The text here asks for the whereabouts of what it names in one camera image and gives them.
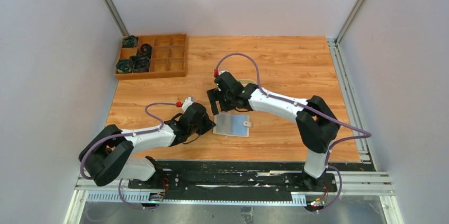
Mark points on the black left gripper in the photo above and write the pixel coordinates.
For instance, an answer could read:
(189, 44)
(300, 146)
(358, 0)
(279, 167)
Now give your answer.
(208, 124)

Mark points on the beige plastic tray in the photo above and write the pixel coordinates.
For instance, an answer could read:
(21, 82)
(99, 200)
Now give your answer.
(245, 82)

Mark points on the black coiled cable large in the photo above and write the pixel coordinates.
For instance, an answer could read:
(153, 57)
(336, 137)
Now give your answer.
(139, 64)

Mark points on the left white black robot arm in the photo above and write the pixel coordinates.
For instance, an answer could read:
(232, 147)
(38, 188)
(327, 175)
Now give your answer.
(110, 155)

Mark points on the aluminium rail frame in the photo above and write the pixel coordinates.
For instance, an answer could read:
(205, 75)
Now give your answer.
(360, 201)

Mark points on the wooden compartment tray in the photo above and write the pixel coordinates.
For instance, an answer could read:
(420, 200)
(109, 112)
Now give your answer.
(169, 56)

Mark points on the black coiled cable small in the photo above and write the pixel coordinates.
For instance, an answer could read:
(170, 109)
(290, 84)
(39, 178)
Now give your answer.
(145, 50)

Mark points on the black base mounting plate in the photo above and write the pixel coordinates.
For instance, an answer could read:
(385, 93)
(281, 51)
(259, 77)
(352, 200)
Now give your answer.
(224, 182)

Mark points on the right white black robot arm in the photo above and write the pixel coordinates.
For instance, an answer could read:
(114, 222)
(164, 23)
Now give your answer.
(316, 123)

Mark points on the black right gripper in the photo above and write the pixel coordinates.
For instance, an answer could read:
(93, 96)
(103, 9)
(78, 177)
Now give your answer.
(215, 95)

